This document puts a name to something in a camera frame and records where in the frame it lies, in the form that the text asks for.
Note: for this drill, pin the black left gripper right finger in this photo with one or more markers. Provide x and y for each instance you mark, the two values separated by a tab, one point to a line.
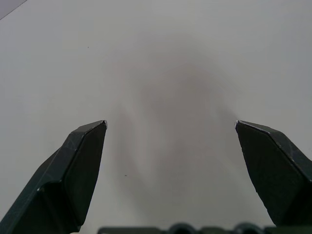
275	175

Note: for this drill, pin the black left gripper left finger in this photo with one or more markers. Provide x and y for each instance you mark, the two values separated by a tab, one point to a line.
61	180

